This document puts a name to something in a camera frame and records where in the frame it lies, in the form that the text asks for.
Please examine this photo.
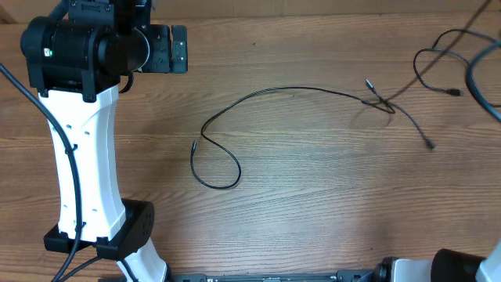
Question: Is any black short connector cable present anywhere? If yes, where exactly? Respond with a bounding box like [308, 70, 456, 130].
[189, 86, 437, 190]

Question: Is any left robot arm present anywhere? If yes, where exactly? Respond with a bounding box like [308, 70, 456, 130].
[20, 0, 188, 281]

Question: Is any thin black barrel cable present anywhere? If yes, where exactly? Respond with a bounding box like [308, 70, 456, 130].
[365, 0, 492, 115]

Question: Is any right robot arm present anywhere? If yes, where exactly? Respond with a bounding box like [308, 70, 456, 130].
[363, 241, 500, 282]

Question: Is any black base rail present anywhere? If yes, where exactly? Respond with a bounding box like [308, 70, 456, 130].
[165, 269, 391, 282]

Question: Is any black USB cable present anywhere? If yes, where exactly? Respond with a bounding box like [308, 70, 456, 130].
[413, 28, 501, 109]

